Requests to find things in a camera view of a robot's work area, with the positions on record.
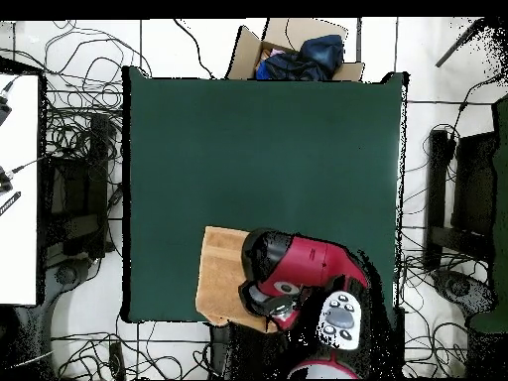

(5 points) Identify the single black cable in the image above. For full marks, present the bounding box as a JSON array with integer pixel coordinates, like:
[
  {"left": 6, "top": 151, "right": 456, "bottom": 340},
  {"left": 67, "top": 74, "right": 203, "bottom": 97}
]
[{"left": 173, "top": 18, "right": 216, "bottom": 79}]

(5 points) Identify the dark blue clothing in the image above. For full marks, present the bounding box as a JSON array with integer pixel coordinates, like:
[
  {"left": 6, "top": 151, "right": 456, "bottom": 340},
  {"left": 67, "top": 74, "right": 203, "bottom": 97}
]
[{"left": 255, "top": 34, "right": 345, "bottom": 81}]

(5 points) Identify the black bulky object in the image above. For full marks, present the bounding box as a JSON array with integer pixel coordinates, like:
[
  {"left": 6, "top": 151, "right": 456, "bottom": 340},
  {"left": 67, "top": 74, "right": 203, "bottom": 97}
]
[{"left": 39, "top": 113, "right": 122, "bottom": 261}]

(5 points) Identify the black cable with connector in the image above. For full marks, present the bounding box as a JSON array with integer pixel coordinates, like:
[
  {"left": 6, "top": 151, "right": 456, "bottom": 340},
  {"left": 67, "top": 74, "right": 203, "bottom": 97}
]
[{"left": 445, "top": 72, "right": 508, "bottom": 138}]

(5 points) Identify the black metal frame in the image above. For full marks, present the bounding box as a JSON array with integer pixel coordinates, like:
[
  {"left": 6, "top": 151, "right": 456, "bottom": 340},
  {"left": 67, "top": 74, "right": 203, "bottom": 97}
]
[{"left": 423, "top": 127, "right": 499, "bottom": 273}]

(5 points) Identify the orange terry towel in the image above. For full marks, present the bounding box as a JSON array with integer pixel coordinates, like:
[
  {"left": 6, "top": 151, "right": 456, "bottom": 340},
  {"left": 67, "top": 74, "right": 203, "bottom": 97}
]
[{"left": 194, "top": 225, "right": 280, "bottom": 333}]

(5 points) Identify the black camera device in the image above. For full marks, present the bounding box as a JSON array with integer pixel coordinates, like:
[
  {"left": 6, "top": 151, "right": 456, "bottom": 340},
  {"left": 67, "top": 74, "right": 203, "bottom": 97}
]
[
  {"left": 0, "top": 165, "right": 16, "bottom": 194},
  {"left": 0, "top": 93, "right": 14, "bottom": 127}
]

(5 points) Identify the black slanted bar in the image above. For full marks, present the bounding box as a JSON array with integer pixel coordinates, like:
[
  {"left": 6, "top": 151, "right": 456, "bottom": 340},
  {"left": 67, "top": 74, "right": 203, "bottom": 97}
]
[{"left": 434, "top": 17, "right": 487, "bottom": 68}]

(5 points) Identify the brown cardboard box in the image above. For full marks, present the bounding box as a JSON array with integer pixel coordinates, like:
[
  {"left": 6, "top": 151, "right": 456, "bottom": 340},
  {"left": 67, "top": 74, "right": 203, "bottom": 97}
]
[{"left": 224, "top": 17, "right": 365, "bottom": 83}]

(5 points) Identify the white table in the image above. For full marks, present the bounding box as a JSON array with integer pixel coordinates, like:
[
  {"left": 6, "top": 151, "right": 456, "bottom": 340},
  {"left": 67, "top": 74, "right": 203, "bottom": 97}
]
[{"left": 0, "top": 72, "right": 41, "bottom": 307}]

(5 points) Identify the black cable tangle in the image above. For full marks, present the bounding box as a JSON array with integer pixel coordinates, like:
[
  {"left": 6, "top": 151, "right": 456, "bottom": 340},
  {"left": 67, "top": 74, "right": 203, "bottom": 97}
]
[
  {"left": 0, "top": 19, "right": 154, "bottom": 168},
  {"left": 51, "top": 313, "right": 211, "bottom": 380}
]

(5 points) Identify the dark green table cloth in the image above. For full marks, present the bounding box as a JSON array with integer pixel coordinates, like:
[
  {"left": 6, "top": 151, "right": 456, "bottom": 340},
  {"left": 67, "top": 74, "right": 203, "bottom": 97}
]
[{"left": 121, "top": 65, "right": 410, "bottom": 323}]

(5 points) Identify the dark green fabric panel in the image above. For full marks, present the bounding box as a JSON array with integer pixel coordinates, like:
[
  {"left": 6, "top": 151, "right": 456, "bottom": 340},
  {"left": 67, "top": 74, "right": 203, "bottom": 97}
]
[{"left": 467, "top": 94, "right": 508, "bottom": 334}]

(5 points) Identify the black label strip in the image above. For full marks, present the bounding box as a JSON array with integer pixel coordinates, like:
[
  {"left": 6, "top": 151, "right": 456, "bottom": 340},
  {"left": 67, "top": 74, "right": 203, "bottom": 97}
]
[{"left": 0, "top": 190, "right": 22, "bottom": 217}]

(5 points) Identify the pink cloth item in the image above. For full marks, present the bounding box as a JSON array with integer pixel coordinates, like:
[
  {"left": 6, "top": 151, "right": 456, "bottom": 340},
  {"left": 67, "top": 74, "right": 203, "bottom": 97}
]
[{"left": 259, "top": 48, "right": 286, "bottom": 64}]

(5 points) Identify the small black device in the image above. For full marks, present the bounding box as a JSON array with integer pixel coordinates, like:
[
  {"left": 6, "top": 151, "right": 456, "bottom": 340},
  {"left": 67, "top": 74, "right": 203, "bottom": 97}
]
[{"left": 108, "top": 340, "right": 127, "bottom": 380}]

